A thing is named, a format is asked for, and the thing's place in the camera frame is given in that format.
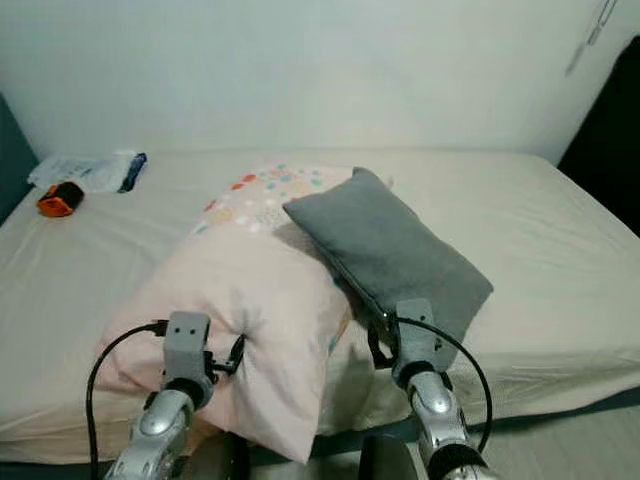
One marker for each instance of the grey pillow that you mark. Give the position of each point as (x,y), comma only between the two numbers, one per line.
(380,250)

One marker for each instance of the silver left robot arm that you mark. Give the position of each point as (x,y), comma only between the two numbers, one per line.
(160,425)

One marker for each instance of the pink dotted pillow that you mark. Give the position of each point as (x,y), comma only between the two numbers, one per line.
(260,300)

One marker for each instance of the dark left robot leg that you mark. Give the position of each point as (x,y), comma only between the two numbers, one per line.
(225,460)

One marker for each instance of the dark robot leg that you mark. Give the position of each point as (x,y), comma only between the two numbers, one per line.
(390,462)
(225,460)

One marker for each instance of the dark right robot leg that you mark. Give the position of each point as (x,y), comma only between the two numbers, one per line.
(390,462)

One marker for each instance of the bed with cream sheet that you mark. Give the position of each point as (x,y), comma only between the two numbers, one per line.
(560,300)

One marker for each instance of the clear plastic bag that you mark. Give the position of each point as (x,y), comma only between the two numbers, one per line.
(95,172)

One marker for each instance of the orange and black device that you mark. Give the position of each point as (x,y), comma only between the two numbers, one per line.
(60,200)

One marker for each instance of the tall black furniture panel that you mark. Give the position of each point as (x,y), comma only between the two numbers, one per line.
(610,140)

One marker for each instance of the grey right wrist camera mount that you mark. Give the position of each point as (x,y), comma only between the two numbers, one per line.
(415,335)

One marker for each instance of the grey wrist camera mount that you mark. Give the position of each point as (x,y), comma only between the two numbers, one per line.
(187,345)
(415,335)

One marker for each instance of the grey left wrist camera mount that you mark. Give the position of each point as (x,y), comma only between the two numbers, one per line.
(187,345)

